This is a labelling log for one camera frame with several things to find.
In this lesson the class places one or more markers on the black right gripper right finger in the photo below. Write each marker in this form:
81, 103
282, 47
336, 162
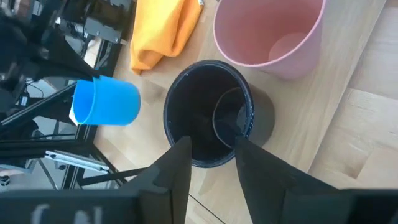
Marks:
264, 180

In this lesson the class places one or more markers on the blue plastic cup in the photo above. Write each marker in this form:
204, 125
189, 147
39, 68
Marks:
115, 101

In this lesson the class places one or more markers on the pink ribbed cup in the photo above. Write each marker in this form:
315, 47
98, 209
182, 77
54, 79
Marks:
264, 31

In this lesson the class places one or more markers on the silver metal bracket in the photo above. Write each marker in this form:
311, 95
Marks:
77, 160

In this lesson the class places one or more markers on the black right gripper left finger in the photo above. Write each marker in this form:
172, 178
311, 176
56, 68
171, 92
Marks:
168, 180

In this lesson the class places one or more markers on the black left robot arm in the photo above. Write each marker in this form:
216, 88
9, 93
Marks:
93, 12

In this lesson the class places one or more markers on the orange cloth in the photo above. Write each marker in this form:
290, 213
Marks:
161, 31

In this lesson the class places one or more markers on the wooden tray rack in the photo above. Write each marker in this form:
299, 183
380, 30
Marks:
295, 93

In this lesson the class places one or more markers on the black enamel mug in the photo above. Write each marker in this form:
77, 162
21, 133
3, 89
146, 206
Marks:
199, 109

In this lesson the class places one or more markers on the black table frame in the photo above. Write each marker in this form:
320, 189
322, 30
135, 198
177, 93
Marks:
102, 56

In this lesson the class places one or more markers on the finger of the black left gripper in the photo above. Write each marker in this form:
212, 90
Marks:
68, 59

